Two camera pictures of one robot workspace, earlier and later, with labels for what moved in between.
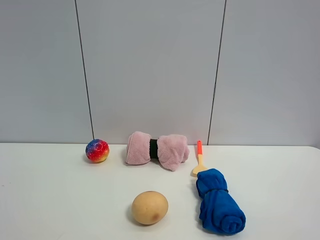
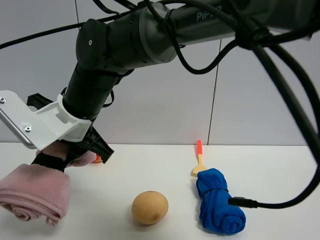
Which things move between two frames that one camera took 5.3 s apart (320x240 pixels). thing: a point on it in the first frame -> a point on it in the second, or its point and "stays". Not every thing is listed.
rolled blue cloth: [219, 213] stays
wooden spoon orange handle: [199, 168] stays
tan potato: [149, 207] stays
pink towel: [170, 149] -> [30, 191]
